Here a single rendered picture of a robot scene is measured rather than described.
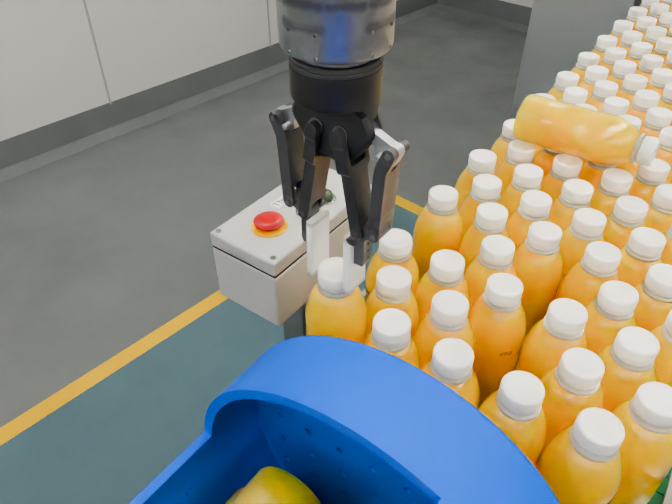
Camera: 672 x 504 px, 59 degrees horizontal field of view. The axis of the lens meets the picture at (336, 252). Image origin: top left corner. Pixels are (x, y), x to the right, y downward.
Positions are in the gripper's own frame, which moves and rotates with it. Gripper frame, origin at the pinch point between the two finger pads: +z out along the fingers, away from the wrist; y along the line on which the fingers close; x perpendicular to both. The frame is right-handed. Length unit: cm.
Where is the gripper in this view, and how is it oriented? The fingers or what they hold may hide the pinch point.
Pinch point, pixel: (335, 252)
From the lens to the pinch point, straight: 59.1
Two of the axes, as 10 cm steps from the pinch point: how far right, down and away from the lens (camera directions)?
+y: 8.1, 3.7, -4.6
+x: 5.9, -5.1, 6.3
